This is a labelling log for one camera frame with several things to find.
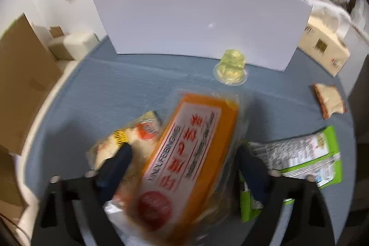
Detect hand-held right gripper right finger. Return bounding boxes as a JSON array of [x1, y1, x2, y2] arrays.
[[235, 145, 336, 246]]

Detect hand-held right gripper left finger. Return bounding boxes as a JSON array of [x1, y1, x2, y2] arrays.
[[30, 143, 134, 246]]

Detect orange snack packet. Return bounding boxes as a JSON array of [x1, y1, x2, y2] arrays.
[[127, 90, 245, 243]]

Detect white box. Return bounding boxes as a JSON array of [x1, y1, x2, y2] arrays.
[[92, 0, 313, 72]]

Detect bright green snack packet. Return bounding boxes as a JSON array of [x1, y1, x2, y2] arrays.
[[239, 171, 295, 222]]

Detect white orange-ended snack packet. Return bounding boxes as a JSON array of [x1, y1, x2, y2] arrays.
[[86, 110, 162, 215]]

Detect long white green-ended snack packet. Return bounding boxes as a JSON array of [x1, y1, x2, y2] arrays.
[[247, 126, 344, 188]]

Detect brown sandwich cracker packet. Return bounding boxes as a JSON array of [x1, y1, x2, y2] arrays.
[[312, 83, 347, 120]]

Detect small green jelly cup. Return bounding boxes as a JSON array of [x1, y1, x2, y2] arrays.
[[212, 49, 250, 86]]

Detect flat cardboard sheet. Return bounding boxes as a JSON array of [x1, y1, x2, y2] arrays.
[[0, 13, 63, 156]]

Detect beige tissue box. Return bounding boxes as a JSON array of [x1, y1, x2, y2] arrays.
[[296, 7, 351, 78]]

